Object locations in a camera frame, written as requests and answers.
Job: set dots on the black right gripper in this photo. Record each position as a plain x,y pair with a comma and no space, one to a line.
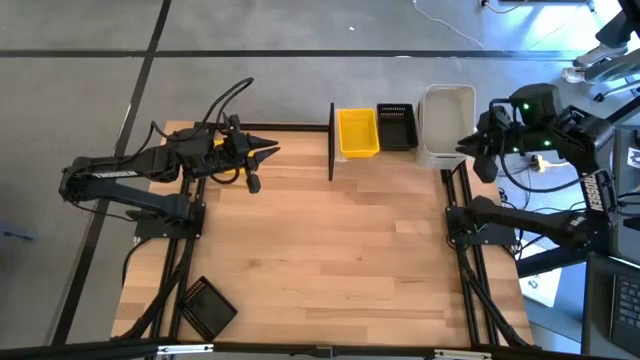
497,132

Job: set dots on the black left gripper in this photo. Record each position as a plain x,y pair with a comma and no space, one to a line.
235,150

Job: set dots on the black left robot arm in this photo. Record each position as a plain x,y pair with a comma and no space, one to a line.
100,182

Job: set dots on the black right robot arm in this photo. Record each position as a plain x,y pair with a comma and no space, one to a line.
530,222

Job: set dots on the wooden shelf with black legs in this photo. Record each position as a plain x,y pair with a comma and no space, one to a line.
395,156

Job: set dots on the yellow power plug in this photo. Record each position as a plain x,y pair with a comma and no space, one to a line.
538,162

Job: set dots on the black desk beam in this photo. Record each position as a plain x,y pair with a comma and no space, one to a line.
550,261

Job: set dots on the grey office chair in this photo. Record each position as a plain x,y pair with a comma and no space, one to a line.
617,89

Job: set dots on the black desk foot bar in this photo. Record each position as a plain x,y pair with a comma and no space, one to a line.
625,111

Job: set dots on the person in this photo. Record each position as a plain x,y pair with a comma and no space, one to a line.
600,52

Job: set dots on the white printed sheet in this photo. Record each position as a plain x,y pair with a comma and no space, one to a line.
542,287

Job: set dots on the grey desk unit with sticker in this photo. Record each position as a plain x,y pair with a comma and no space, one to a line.
627,210

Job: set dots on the black keyboard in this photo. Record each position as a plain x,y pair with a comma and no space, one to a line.
625,305

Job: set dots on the black crossbar with silver brackets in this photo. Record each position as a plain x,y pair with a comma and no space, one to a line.
100,352

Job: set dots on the black aluminium rig frame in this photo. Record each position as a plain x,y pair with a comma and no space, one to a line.
300,127

